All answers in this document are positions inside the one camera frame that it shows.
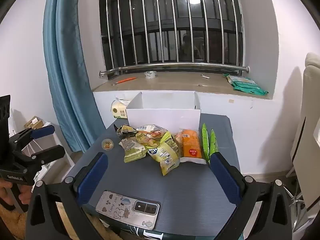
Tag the clear pastry snack packet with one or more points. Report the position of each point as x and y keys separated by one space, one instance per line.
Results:
x=152 y=130

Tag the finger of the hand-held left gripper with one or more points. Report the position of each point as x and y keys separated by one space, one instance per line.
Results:
x=42 y=131
x=50 y=153

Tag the orange bread packet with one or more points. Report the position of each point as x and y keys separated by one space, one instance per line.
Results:
x=191 y=145

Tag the blue curtain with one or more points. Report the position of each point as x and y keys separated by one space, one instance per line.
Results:
x=67 y=80

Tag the green stick snack packet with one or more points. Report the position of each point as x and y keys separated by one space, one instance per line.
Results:
x=213 y=142
x=205 y=140

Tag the person's left hand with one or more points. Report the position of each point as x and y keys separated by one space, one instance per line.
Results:
x=4 y=191

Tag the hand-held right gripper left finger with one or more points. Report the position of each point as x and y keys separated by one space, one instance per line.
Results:
x=92 y=177

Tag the pale green snack packet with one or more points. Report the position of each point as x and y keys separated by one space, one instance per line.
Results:
x=133 y=152

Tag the white tape roll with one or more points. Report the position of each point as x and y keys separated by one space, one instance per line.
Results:
x=150 y=75

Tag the white cardboard box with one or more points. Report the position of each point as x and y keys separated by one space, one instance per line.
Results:
x=162 y=120

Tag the cream padded chair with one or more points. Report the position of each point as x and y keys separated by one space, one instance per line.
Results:
x=311 y=130

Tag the masking tape piece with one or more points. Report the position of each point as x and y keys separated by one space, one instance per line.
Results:
x=231 y=101

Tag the pale cream bag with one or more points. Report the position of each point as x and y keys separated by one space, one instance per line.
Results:
x=240 y=78

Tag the white plastic bag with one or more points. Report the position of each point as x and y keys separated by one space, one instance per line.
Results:
x=118 y=111

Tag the yellow-green snack packet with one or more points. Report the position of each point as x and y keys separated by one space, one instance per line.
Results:
x=167 y=157

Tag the green wet wipes pack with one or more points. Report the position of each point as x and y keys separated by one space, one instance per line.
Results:
x=250 y=88

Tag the small round jelly cup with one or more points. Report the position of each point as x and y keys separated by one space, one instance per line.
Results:
x=107 y=144

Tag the phone with cartoon case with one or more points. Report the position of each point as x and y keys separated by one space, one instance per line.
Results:
x=117 y=205

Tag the dark yellow snack packet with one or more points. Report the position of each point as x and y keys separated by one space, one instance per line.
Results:
x=125 y=129

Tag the dark glass window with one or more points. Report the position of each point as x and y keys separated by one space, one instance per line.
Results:
x=140 y=47

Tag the steel window grille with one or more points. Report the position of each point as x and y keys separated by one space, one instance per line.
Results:
x=175 y=66

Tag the chrome chair leg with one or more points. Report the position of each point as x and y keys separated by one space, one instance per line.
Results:
x=292 y=195

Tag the small white stick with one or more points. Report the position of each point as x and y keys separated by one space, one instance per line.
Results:
x=205 y=76

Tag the small cardboard box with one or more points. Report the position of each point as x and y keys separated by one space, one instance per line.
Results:
x=33 y=122

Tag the white shelf rack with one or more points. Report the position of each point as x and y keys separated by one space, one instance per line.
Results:
x=57 y=165

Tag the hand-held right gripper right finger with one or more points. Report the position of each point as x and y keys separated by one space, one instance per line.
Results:
x=225 y=180

